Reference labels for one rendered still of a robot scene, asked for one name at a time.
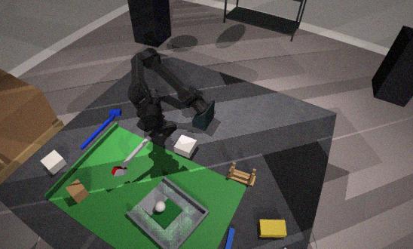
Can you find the yellow flat block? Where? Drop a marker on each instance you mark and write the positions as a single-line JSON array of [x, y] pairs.
[[272, 228]]

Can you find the white golf ball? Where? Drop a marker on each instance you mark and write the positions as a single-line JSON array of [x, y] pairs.
[[159, 206]]

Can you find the green flat mat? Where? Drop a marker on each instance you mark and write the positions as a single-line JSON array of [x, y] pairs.
[[103, 212]]

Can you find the blue long bar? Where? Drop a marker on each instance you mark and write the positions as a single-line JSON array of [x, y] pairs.
[[230, 238]]

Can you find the brown cube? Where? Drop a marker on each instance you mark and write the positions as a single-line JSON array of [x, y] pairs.
[[77, 191]]

